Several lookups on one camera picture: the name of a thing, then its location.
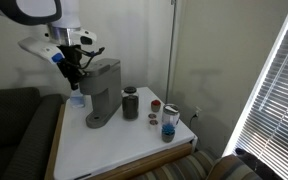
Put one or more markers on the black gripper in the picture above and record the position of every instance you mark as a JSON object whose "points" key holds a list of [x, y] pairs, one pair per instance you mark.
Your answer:
{"points": [[69, 65]]}

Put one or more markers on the grey coffee maker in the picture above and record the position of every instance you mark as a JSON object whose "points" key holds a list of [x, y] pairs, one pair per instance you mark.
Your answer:
{"points": [[103, 83]]}

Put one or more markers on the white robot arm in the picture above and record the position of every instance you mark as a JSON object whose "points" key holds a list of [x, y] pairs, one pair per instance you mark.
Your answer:
{"points": [[64, 32]]}

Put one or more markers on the dark glass coffee jar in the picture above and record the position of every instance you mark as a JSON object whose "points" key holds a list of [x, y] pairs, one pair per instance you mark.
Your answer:
{"points": [[130, 103]]}

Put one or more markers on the red topped coffee pod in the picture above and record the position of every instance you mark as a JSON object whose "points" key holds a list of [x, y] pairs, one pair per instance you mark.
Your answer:
{"points": [[155, 105]]}

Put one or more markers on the upper flat coffee pod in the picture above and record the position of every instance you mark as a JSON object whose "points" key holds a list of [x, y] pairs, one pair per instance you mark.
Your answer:
{"points": [[152, 116]]}

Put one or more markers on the light blue tea box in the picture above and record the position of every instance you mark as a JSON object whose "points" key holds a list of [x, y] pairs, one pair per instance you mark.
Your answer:
{"points": [[77, 99]]}

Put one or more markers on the dark grey sofa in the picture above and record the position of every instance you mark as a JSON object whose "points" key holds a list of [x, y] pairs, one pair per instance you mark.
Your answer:
{"points": [[27, 125]]}

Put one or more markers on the white table board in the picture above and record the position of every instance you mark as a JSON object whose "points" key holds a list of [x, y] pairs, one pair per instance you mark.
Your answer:
{"points": [[84, 152]]}

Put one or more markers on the clear jar silver lid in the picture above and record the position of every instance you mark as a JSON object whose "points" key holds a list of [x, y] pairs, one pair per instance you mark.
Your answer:
{"points": [[170, 114]]}

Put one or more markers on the blue topped small pot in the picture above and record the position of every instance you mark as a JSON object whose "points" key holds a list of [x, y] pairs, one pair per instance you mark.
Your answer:
{"points": [[168, 132]]}

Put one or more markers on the brown wooden table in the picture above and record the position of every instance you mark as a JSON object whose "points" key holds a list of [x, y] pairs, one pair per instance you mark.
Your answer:
{"points": [[124, 171]]}

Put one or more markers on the metal floor pole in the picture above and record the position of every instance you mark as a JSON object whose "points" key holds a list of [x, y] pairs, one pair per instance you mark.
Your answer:
{"points": [[174, 6]]}

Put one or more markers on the striped sofa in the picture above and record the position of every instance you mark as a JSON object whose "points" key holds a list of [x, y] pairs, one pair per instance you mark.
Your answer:
{"points": [[202, 165]]}

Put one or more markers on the white window blinds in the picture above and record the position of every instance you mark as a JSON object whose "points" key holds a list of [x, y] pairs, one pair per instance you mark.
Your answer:
{"points": [[262, 128]]}

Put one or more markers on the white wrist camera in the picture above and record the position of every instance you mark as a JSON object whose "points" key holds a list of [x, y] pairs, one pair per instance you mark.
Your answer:
{"points": [[45, 50]]}

